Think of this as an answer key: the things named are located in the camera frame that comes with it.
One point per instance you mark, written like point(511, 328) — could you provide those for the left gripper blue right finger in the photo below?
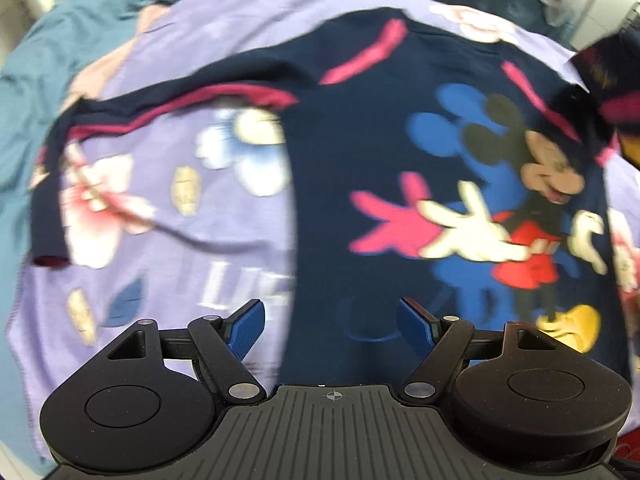
point(441, 345)

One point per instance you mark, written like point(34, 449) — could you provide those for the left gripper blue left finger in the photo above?
point(221, 344)

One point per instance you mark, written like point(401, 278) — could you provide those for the navy Minnie Mouse shirt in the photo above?
point(400, 194)

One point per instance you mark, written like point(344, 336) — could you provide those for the red garment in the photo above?
point(627, 448)

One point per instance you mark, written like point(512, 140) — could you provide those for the teal blanket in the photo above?
point(34, 84)

